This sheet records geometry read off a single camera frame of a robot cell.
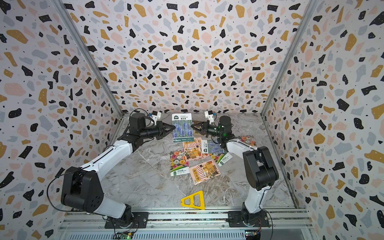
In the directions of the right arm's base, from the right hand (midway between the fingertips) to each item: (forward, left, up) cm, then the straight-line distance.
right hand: (192, 128), depth 81 cm
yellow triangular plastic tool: (-29, 0, -24) cm, 38 cm away
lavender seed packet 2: (+5, -10, -26) cm, 28 cm away
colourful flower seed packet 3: (+12, -38, -26) cm, 47 cm away
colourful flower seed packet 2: (-4, -18, -26) cm, 32 cm away
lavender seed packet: (-2, +5, -1) cm, 5 cm away
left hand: (-2, +8, +2) cm, 8 cm away
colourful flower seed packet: (-10, +9, -24) cm, 28 cm away
